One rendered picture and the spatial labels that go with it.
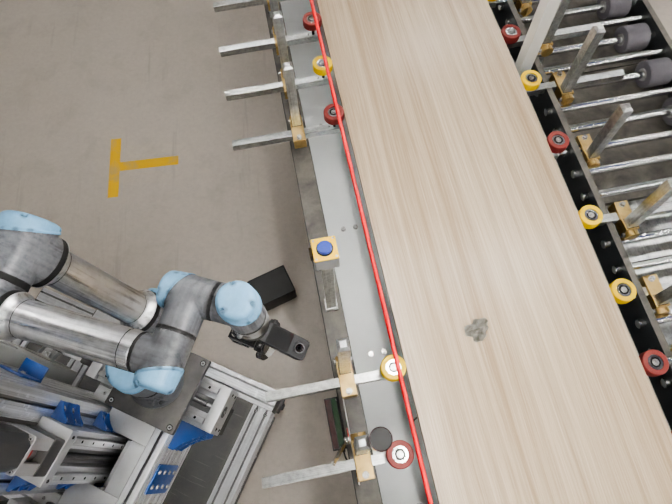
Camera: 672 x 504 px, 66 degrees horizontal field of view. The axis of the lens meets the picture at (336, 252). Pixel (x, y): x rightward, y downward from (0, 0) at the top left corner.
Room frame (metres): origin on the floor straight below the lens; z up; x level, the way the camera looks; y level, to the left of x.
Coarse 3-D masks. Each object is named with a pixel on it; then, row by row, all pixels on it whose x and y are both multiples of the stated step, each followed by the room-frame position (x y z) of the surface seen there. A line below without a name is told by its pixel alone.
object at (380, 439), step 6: (372, 432) 0.10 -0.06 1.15; (378, 432) 0.10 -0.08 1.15; (384, 432) 0.09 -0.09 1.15; (372, 438) 0.08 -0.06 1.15; (378, 438) 0.08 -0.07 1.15; (384, 438) 0.08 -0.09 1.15; (390, 438) 0.08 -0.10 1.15; (372, 444) 0.07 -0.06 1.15; (378, 444) 0.07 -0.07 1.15; (384, 444) 0.07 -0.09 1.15; (390, 444) 0.07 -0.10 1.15
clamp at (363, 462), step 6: (360, 432) 0.12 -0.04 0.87; (354, 450) 0.07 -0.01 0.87; (354, 456) 0.05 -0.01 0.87; (360, 456) 0.05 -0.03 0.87; (366, 456) 0.05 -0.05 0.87; (360, 462) 0.03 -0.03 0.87; (366, 462) 0.03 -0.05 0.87; (360, 468) 0.02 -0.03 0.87; (366, 468) 0.02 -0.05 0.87; (372, 468) 0.02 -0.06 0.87; (360, 474) 0.00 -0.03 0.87; (372, 474) 0.00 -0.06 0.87; (360, 480) -0.02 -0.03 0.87
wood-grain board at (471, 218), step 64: (320, 0) 1.89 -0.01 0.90; (384, 0) 1.87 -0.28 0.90; (448, 0) 1.84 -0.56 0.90; (384, 64) 1.51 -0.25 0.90; (448, 64) 1.49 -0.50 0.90; (512, 64) 1.47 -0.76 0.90; (384, 128) 1.20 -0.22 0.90; (448, 128) 1.18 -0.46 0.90; (512, 128) 1.16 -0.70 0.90; (384, 192) 0.92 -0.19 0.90; (448, 192) 0.91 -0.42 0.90; (512, 192) 0.89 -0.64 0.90; (384, 256) 0.68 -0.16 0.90; (448, 256) 0.66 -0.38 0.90; (512, 256) 0.64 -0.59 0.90; (576, 256) 0.63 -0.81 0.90; (448, 320) 0.44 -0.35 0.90; (512, 320) 0.42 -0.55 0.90; (576, 320) 0.41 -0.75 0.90; (448, 384) 0.24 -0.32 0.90; (512, 384) 0.22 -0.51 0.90; (576, 384) 0.21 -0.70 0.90; (640, 384) 0.20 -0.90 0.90; (448, 448) 0.05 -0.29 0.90; (512, 448) 0.04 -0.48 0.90; (576, 448) 0.03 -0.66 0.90; (640, 448) 0.02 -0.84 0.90
